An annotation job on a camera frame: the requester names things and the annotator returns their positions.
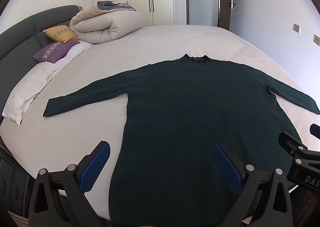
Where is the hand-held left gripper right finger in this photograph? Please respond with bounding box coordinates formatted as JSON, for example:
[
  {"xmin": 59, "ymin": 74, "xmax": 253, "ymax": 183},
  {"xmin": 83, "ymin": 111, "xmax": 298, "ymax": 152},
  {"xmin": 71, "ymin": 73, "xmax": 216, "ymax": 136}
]
[{"xmin": 212, "ymin": 141, "xmax": 293, "ymax": 227}]

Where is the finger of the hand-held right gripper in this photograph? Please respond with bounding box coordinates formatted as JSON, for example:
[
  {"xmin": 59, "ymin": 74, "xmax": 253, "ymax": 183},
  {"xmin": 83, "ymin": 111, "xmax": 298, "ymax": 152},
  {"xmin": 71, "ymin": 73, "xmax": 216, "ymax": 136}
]
[
  {"xmin": 278, "ymin": 131, "xmax": 308, "ymax": 165},
  {"xmin": 309, "ymin": 123, "xmax": 320, "ymax": 140}
]

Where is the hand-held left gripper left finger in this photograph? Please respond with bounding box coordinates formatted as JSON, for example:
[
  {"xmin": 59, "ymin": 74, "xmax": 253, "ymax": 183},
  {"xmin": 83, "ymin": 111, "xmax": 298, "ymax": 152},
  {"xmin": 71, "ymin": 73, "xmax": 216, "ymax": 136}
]
[{"xmin": 28, "ymin": 140, "xmax": 111, "ymax": 227}]

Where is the dark green sweater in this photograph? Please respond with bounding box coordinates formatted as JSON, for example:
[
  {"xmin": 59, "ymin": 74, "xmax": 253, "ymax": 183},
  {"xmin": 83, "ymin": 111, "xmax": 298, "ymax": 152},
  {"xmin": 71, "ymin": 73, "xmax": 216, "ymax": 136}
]
[{"xmin": 42, "ymin": 54, "xmax": 320, "ymax": 227}]

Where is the dark bedside cabinet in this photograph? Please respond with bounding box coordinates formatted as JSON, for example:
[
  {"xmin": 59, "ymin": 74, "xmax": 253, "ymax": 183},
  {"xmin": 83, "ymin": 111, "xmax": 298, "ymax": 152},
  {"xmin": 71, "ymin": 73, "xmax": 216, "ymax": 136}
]
[{"xmin": 0, "ymin": 146, "xmax": 36, "ymax": 219}]

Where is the bed with white sheet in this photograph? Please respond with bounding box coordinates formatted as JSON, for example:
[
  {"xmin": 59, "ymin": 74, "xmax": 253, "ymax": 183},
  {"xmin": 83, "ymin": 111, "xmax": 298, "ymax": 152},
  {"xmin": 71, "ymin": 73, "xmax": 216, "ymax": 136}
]
[{"xmin": 0, "ymin": 25, "xmax": 320, "ymax": 220}]

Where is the purple patterned pillow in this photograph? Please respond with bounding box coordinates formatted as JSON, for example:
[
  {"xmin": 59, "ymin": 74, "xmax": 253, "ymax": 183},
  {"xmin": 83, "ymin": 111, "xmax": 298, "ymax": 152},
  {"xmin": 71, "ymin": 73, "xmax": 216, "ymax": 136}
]
[{"xmin": 33, "ymin": 40, "xmax": 80, "ymax": 64}]

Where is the yellow patterned pillow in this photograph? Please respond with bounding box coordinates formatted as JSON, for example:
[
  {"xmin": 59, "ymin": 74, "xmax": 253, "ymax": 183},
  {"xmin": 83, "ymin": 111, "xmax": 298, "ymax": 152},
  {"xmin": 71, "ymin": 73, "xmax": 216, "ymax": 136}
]
[{"xmin": 42, "ymin": 25, "xmax": 78, "ymax": 43}]

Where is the folded beige duvet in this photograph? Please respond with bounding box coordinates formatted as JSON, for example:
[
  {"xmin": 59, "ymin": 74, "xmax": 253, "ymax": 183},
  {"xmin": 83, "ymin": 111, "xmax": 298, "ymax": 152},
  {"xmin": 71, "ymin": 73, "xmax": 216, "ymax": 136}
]
[{"xmin": 69, "ymin": 0, "xmax": 144, "ymax": 44}]

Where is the grey upholstered headboard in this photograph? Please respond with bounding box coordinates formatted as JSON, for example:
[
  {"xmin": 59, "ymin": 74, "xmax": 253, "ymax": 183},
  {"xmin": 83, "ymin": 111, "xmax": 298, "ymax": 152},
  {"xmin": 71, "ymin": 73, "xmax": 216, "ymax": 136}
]
[{"xmin": 0, "ymin": 5, "xmax": 83, "ymax": 68}]

